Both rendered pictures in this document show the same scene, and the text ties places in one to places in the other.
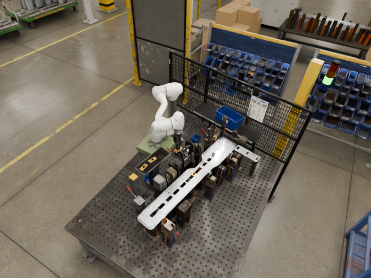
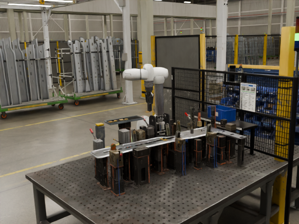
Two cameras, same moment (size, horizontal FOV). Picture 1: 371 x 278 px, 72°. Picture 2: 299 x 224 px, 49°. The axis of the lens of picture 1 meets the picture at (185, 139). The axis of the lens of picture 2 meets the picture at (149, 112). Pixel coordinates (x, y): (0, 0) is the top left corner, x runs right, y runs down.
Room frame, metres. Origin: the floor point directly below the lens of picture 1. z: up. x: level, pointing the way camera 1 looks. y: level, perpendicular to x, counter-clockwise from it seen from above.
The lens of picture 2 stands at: (-1.22, -1.03, 1.90)
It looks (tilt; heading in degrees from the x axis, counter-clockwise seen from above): 12 degrees down; 21
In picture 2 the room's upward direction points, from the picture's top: 2 degrees counter-clockwise
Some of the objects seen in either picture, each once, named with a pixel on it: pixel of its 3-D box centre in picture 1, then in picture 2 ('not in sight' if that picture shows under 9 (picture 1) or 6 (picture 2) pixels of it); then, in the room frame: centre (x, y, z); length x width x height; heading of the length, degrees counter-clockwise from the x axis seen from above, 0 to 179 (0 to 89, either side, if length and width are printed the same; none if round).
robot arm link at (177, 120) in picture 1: (176, 120); (147, 72); (1.69, 0.08, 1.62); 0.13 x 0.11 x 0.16; 116
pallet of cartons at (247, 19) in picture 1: (238, 28); not in sight; (6.75, -1.20, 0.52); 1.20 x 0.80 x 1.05; 149
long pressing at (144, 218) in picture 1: (193, 176); (162, 140); (1.57, -0.10, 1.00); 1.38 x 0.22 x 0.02; 143
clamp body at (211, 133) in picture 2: (230, 169); (211, 149); (1.79, -0.52, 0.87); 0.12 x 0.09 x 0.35; 53
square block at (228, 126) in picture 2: (240, 148); (230, 140); (2.10, -0.66, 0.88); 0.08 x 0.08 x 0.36; 53
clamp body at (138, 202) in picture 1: (140, 210); (98, 159); (1.22, 0.38, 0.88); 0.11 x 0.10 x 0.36; 53
